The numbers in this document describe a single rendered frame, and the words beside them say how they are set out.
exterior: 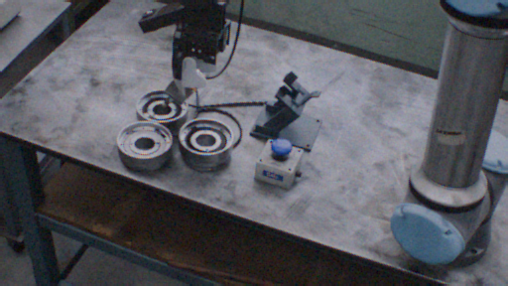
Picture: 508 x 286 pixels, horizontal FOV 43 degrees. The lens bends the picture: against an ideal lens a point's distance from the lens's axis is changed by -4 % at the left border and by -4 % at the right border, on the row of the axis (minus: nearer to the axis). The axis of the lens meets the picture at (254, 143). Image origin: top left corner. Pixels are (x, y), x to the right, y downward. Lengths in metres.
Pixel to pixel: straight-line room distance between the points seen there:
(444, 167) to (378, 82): 0.66
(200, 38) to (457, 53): 0.47
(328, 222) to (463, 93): 0.44
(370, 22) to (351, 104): 1.45
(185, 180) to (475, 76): 0.62
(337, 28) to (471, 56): 2.14
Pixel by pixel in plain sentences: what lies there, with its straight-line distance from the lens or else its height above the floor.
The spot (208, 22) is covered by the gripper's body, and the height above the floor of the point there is 1.09.
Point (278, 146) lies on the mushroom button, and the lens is 1.22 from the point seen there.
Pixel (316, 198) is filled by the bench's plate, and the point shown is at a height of 0.80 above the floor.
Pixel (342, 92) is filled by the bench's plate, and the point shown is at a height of 0.80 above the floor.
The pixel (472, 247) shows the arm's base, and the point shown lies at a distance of 1.22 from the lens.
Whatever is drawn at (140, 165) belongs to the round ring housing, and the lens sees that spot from 1.25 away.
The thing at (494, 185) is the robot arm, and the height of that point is 1.00.
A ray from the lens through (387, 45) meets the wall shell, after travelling 2.94.
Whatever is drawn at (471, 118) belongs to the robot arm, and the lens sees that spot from 0.88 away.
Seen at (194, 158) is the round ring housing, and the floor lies 0.83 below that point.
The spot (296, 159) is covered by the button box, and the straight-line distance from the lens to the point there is 1.25.
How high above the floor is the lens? 1.68
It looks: 41 degrees down
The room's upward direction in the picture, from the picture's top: 6 degrees clockwise
